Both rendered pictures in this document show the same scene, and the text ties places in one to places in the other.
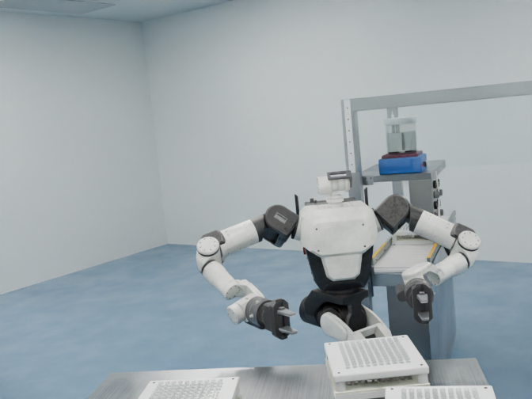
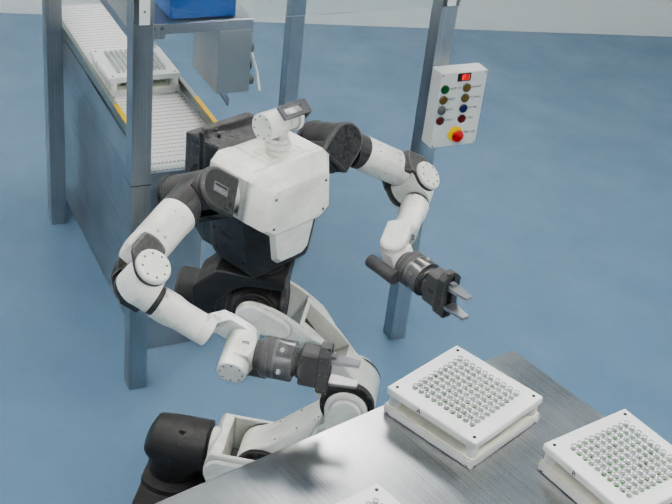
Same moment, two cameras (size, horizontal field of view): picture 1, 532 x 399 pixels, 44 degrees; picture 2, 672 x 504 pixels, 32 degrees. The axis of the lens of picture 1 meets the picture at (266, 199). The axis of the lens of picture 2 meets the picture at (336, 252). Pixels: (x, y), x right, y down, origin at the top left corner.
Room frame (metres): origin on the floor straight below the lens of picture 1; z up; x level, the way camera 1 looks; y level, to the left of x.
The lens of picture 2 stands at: (0.64, 1.51, 2.45)
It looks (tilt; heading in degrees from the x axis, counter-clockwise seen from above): 31 degrees down; 310
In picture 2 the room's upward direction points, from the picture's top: 7 degrees clockwise
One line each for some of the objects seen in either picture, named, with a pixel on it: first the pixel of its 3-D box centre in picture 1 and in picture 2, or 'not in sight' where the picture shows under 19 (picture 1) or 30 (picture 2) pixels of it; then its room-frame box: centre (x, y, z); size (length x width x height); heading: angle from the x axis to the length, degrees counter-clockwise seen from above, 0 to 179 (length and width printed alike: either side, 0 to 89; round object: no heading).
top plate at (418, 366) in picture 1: (373, 357); (465, 394); (1.71, -0.25, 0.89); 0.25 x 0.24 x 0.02; 90
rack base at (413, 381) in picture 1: (374, 374); (461, 412); (1.71, -0.25, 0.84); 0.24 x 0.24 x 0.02; 0
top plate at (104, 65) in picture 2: (416, 229); (134, 63); (3.59, -0.82, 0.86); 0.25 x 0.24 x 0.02; 69
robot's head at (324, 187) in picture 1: (332, 188); (277, 126); (2.33, -0.24, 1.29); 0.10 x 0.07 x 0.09; 90
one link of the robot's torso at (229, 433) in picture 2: not in sight; (247, 453); (2.35, -0.25, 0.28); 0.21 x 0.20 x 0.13; 35
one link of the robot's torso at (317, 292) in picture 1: (332, 308); (233, 286); (2.41, -0.21, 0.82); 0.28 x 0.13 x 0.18; 35
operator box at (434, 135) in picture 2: not in sight; (454, 105); (2.63, -1.36, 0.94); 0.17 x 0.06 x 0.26; 68
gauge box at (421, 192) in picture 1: (424, 197); (222, 47); (3.09, -0.76, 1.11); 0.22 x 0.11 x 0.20; 158
